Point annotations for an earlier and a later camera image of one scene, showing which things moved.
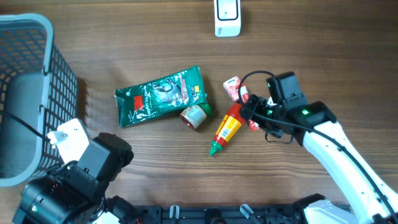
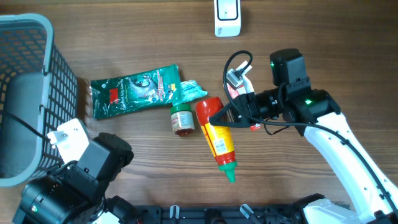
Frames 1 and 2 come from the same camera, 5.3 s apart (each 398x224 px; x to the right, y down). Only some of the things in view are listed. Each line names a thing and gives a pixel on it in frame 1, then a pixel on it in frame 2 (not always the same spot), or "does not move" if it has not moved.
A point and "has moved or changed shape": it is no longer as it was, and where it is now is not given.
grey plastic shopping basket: x=37 y=85 does not move
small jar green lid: x=194 y=116 to x=182 y=119
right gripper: x=259 y=104 to x=247 y=104
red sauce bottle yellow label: x=229 y=129 has moved or changed shape
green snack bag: x=164 y=96 to x=148 y=89
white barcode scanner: x=227 y=18 does not move
